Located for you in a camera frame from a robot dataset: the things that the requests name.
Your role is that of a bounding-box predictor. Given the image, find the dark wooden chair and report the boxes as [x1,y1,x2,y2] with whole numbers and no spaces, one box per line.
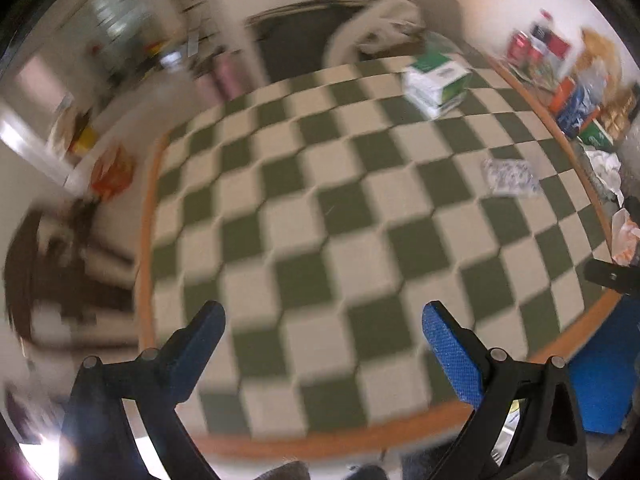
[2,200,138,351]

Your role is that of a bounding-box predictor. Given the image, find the green white carton box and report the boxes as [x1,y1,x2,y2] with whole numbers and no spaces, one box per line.
[402,52,473,121]

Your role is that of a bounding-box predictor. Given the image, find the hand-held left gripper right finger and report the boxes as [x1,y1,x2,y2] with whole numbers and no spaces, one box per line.
[421,300,589,480]

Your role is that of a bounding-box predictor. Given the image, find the pink suitcase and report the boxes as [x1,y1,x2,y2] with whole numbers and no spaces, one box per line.
[197,55,251,103]

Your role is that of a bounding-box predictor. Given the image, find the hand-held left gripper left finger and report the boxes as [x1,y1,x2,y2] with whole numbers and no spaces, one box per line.
[57,300,227,480]

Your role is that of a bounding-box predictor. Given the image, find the red soda can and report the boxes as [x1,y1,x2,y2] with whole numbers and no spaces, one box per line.
[507,31,533,63]

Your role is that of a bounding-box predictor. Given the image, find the crumpled white tissue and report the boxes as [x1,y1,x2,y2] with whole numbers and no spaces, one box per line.
[582,149,623,198]

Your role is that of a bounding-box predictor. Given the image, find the cola bottle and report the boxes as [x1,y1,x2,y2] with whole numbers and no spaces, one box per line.
[531,9,556,48]

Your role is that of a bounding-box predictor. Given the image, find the small green box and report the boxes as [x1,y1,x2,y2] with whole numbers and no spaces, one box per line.
[577,120,618,148]

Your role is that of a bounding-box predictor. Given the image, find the red white box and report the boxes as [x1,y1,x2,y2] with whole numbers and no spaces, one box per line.
[542,32,573,73]

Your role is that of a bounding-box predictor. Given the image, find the orange snack bag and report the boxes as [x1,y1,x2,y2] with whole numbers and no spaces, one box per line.
[90,145,137,203]

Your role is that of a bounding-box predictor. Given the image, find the blue chair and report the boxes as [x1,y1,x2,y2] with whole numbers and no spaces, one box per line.
[567,292,640,436]

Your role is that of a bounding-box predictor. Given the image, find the green white checkered mat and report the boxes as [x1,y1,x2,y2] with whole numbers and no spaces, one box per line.
[135,52,623,461]

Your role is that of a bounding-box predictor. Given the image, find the yellow snack bag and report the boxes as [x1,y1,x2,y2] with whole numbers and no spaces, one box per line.
[577,27,623,91]

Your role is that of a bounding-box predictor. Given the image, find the orange snack packet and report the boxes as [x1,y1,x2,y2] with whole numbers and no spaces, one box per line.
[611,207,640,267]

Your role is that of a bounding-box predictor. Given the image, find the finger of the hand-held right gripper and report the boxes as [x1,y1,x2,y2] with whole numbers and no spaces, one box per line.
[582,257,640,297]

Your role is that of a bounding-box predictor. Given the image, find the white clothing pile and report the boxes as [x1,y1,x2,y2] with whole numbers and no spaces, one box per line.
[325,0,428,66]

